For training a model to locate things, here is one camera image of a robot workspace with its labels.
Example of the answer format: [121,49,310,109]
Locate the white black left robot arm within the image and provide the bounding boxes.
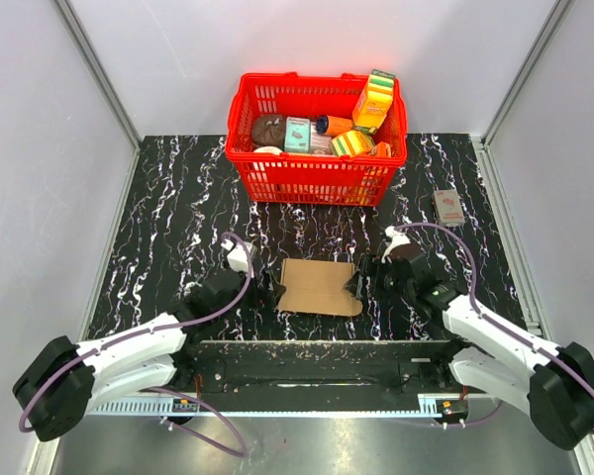
[12,270,286,441]

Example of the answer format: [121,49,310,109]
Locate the red plastic shopping basket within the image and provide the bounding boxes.
[225,72,407,206]

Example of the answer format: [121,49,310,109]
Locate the small orange packet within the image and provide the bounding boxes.
[369,142,392,158]

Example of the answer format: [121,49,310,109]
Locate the right aluminium frame post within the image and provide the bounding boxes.
[482,0,575,147]

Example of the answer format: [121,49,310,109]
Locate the left aluminium frame post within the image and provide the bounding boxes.
[51,0,143,149]

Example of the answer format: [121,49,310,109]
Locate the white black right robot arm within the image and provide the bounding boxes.
[345,244,594,450]

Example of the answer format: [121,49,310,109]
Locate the white Kamenoko sponge pack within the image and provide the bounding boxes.
[433,189,465,228]

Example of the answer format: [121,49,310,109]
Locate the pink white small box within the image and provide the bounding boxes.
[309,132,333,155]

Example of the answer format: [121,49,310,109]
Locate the aluminium slotted rail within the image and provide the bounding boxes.
[87,387,485,420]

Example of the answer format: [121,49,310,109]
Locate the teal white small box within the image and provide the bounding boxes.
[283,117,311,153]

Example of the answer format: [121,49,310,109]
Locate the white round lid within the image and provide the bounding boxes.
[253,145,283,155]

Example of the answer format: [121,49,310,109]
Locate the aluminium frame post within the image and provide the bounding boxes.
[51,0,143,149]
[482,0,575,147]

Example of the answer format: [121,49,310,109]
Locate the orange cylindrical can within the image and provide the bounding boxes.
[315,115,353,138]

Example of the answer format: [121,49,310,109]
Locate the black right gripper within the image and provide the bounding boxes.
[344,254,415,302]

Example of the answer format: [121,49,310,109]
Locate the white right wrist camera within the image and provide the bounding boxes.
[381,226,411,263]

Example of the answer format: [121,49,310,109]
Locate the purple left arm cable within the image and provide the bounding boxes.
[18,232,256,457]

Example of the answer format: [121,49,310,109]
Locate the tall orange sponge pack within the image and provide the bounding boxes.
[351,69,396,135]

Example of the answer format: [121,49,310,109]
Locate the brown cardboard box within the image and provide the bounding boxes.
[277,258,362,318]

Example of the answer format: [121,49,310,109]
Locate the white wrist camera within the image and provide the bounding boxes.
[381,226,411,263]
[221,239,256,273]

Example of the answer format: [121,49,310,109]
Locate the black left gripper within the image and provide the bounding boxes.
[214,265,285,325]

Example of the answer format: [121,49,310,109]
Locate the yellow green sponge pack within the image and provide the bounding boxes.
[331,130,374,157]

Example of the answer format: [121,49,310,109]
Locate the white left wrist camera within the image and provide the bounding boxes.
[221,239,256,273]

